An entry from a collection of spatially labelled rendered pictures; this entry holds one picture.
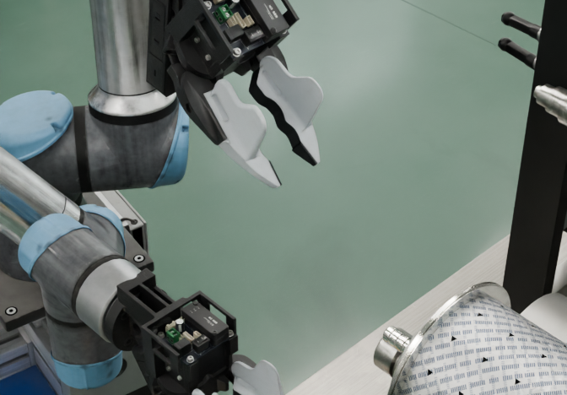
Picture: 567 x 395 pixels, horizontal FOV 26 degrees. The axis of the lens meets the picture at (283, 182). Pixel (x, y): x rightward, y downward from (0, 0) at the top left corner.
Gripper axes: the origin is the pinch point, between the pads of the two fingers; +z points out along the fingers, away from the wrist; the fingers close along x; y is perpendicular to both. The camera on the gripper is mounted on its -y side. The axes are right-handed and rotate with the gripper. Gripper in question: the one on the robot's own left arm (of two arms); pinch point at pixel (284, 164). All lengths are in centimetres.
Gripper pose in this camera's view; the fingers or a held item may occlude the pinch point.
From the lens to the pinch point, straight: 97.7
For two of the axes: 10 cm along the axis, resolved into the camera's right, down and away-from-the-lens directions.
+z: 5.3, 8.5, -0.4
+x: 7.2, -4.2, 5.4
